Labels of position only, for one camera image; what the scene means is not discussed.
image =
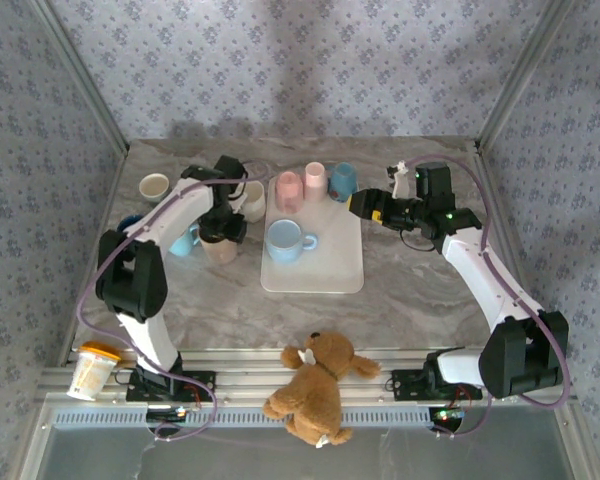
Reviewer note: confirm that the pink beige speckled mug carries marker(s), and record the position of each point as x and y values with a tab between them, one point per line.
220	252

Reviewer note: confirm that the white mug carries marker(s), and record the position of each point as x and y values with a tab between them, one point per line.
255	202

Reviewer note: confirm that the small light blue mug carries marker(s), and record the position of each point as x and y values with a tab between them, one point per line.
180	245

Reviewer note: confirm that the pale pink tall mug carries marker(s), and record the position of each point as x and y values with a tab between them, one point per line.
315	182

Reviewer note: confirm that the large light blue mug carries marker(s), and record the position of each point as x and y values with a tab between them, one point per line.
284	240

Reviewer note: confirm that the saturated pink faceted mug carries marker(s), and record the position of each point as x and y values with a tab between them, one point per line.
288	192

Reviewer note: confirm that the grey mug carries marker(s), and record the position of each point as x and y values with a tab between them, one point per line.
154	187

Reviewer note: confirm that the dark blue mug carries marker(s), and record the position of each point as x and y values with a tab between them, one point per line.
129	224

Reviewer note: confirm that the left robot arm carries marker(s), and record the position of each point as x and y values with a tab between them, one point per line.
147	340

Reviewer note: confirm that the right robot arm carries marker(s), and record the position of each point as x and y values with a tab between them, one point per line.
475	280

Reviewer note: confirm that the teal dotted mug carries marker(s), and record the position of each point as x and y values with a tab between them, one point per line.
341	180

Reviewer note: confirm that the white plastic tray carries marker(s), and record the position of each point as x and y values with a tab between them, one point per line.
310	277

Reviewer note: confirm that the brown teddy bear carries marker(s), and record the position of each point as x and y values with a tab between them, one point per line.
312	395

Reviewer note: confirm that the small circuit board with LEDs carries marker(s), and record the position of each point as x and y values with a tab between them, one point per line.
447	415
167	414

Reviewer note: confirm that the instant noodle cup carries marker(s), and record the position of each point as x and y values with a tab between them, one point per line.
90	375

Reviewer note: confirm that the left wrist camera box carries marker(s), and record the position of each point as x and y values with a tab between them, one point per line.
238	200

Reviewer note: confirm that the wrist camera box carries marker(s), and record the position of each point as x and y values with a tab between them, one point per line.
238	200
399	180

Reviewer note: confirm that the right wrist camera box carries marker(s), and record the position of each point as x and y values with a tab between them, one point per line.
399	180

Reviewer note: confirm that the aluminium rail frame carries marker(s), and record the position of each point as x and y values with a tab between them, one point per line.
250	365

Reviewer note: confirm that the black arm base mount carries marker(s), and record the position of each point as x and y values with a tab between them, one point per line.
202	382
405	385

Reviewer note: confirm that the aluminium frame post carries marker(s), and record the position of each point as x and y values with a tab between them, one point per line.
526	75
82	75

